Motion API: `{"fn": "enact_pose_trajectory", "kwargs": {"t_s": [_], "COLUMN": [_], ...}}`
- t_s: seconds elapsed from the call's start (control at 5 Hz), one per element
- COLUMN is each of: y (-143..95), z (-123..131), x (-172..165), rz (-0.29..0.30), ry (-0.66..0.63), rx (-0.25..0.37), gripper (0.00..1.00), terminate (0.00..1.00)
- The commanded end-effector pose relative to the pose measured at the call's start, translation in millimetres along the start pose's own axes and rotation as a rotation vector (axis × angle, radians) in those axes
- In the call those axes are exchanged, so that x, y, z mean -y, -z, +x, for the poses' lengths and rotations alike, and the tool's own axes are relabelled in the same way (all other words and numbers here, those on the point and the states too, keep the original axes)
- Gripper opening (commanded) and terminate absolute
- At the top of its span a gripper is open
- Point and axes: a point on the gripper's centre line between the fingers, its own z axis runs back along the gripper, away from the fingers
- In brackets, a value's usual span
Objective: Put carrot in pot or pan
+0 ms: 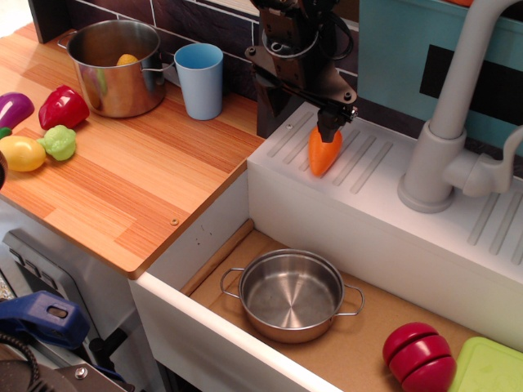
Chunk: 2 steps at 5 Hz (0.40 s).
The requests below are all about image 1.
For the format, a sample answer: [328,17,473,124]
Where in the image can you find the tall steel stock pot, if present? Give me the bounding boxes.
[58,20,174,118]

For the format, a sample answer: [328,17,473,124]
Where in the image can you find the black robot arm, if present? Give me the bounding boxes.
[245,1,357,143]

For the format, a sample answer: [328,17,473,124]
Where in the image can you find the green toy lettuce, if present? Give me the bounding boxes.
[38,125,76,162]

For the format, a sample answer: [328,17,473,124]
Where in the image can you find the white toy sink unit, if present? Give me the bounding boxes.
[131,105,522,391]

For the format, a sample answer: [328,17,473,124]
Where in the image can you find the teal box with black patch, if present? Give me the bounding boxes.
[357,0,522,146]

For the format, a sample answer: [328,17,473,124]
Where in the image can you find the grey toy oven front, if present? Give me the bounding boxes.
[1,228,141,373]

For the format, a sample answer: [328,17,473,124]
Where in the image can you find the green plastic cutting board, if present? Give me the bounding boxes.
[449,336,522,391]

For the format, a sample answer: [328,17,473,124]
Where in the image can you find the grey toy faucet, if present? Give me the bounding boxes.
[397,1,522,213]

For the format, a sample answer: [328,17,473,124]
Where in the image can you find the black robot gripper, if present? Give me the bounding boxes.
[245,7,358,143]

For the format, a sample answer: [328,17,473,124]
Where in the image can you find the yellow toy lemon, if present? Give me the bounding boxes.
[1,136,47,172]

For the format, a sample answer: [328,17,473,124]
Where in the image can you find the purple toy eggplant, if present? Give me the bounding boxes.
[1,91,34,129]

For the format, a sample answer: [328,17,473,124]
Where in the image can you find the red wooden toy apple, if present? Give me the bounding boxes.
[382,322,457,391]

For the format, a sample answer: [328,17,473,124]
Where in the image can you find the red toy bell pepper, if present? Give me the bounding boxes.
[38,85,90,131]

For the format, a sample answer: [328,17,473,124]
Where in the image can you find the orange toy carrot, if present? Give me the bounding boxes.
[308,127,343,177]

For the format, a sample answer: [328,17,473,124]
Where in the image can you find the light blue plastic cup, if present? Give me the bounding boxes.
[174,43,224,121]

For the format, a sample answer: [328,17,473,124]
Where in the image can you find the yellow toy corn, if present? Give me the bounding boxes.
[116,53,139,66]

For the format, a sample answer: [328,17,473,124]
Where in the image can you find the small steel pan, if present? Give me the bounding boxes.
[220,248,365,344]

